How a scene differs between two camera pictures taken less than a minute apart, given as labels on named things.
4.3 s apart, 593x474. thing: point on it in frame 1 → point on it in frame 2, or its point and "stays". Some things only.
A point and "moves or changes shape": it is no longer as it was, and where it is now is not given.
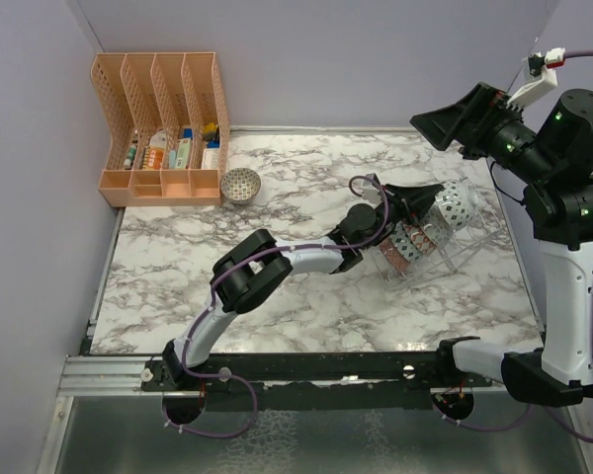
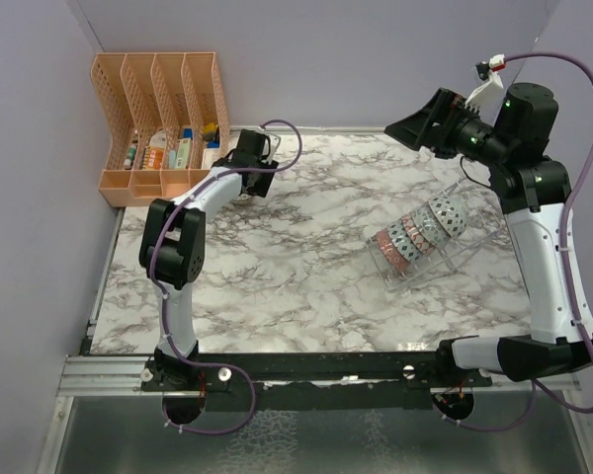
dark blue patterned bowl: (420, 238) stays
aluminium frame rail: (105, 376) stays
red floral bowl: (395, 256) stays
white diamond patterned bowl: (456, 203) moves or changes shape
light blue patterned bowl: (404, 244) stays
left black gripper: (411, 202) → (268, 168)
